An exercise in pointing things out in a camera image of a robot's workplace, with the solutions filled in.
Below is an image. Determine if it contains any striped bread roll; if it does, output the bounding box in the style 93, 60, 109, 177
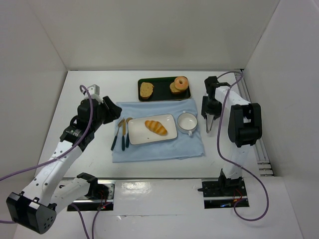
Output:
145, 120, 167, 136

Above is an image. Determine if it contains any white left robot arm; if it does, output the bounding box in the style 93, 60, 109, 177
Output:
6, 97, 122, 235

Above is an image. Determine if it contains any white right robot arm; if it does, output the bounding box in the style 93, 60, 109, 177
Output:
199, 76, 262, 197

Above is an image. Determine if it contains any large bread slice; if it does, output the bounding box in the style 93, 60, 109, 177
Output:
140, 82, 154, 100

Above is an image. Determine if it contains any small bread slice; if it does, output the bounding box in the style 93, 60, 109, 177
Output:
169, 82, 185, 95

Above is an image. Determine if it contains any gold knife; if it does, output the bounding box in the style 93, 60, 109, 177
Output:
122, 119, 126, 151

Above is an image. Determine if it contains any white rectangular plate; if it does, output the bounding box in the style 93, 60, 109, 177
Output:
128, 114, 177, 145

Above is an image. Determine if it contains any gold spoon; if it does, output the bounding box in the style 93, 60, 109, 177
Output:
125, 118, 133, 148

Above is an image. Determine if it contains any orange sugared donut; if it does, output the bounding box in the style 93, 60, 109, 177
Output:
174, 76, 189, 91

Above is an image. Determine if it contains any dark green tray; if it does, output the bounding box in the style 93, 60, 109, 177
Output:
138, 76, 191, 102

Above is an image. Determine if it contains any white bowl with handles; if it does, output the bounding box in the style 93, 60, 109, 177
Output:
177, 111, 198, 137

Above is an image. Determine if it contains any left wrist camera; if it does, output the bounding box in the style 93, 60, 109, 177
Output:
88, 84, 100, 96

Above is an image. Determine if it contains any aluminium rail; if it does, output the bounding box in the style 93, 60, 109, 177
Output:
233, 68, 275, 177

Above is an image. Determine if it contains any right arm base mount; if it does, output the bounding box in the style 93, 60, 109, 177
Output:
197, 178, 250, 209

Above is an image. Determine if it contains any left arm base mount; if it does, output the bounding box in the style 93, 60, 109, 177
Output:
73, 179, 115, 212

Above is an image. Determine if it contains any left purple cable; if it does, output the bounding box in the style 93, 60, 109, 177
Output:
0, 85, 108, 239

